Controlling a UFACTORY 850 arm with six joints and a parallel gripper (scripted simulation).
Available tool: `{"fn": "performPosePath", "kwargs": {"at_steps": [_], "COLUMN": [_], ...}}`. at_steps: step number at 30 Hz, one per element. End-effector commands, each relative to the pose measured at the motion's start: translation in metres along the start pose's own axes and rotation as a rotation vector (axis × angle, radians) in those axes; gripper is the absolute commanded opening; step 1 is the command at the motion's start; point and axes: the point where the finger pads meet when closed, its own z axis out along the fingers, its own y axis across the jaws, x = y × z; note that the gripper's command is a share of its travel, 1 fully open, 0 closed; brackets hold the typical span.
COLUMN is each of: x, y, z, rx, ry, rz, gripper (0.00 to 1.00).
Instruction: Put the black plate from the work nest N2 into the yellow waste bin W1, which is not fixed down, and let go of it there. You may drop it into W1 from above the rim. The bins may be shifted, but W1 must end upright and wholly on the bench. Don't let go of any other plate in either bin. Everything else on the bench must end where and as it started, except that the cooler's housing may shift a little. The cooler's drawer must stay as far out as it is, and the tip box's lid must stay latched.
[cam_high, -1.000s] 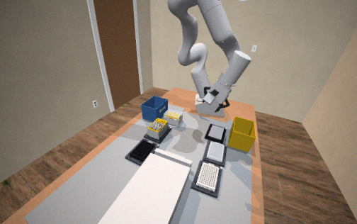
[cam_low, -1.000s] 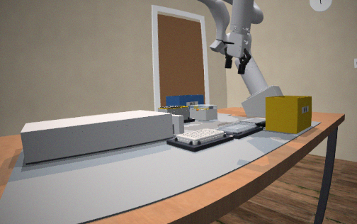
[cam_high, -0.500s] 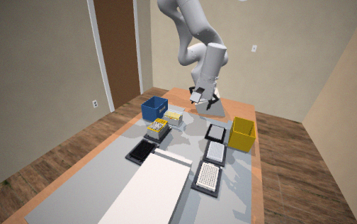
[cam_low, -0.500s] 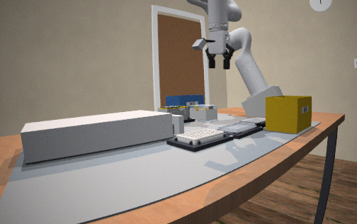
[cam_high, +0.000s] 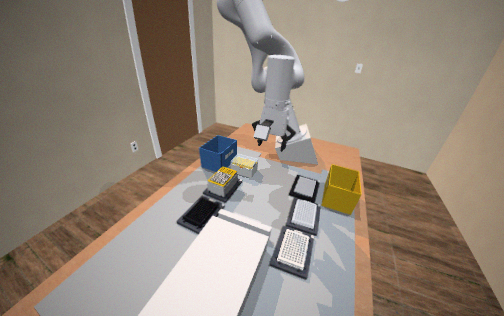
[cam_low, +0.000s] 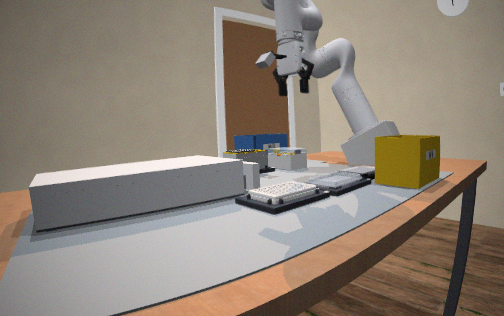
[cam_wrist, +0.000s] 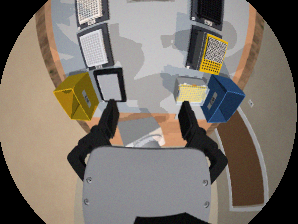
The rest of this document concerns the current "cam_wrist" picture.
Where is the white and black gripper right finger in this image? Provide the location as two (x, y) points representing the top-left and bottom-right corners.
(178, 101), (228, 184)

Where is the blue open bin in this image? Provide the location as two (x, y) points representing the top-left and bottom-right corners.
(200, 74), (246, 123)

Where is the grey bench mat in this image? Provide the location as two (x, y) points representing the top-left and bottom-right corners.
(51, 0), (249, 119)

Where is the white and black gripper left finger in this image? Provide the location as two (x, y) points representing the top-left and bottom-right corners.
(67, 99), (120, 181)

